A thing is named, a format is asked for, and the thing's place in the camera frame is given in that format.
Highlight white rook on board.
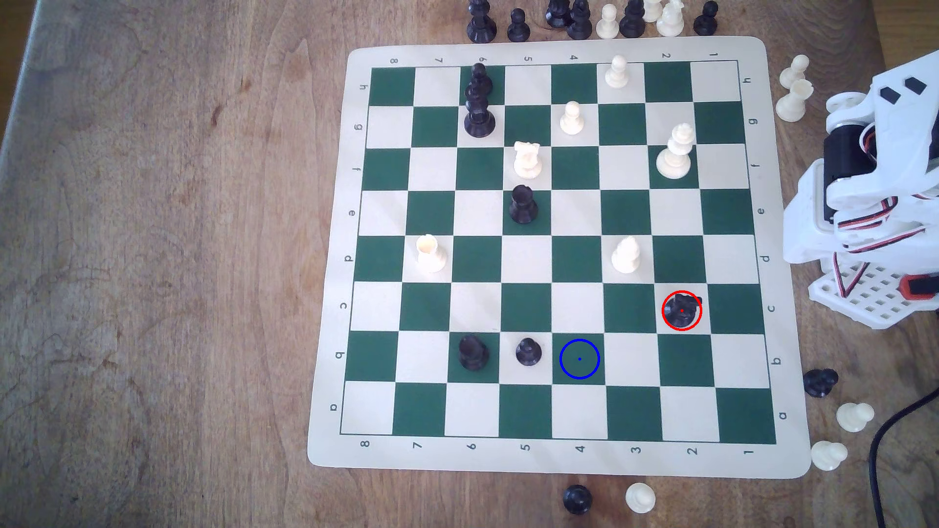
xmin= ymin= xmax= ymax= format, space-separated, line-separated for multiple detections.
xmin=513 ymin=141 xmax=544 ymax=180

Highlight white chess queen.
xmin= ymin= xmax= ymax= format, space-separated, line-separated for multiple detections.
xmin=655 ymin=122 xmax=695 ymax=180

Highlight green and cream chess mat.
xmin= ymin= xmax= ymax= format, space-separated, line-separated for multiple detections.
xmin=307 ymin=35 xmax=812 ymax=481

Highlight tall black chess piece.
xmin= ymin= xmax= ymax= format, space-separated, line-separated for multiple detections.
xmin=467 ymin=0 xmax=498 ymax=44
xmin=566 ymin=0 xmax=594 ymax=41

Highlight white pawn left board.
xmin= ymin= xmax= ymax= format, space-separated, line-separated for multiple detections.
xmin=415 ymin=234 xmax=447 ymax=274

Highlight black chess knight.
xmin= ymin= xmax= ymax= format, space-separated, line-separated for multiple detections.
xmin=803 ymin=368 xmax=839 ymax=399
xmin=662 ymin=292 xmax=704 ymax=330

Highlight black cable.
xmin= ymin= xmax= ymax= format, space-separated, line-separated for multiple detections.
xmin=869 ymin=389 xmax=939 ymax=528

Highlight red black white servo wires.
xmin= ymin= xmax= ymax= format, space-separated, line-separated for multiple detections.
xmin=832 ymin=125 xmax=929 ymax=298

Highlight black chess rook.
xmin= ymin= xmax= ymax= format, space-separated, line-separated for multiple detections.
xmin=458 ymin=335 xmax=490 ymax=371

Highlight black chess queen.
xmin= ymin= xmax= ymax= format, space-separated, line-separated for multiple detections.
xmin=464 ymin=91 xmax=497 ymax=139

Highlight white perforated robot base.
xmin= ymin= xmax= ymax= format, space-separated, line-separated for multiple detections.
xmin=808 ymin=253 xmax=939 ymax=330

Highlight red and black clamp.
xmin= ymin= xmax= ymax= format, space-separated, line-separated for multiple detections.
xmin=901 ymin=273 xmax=939 ymax=302

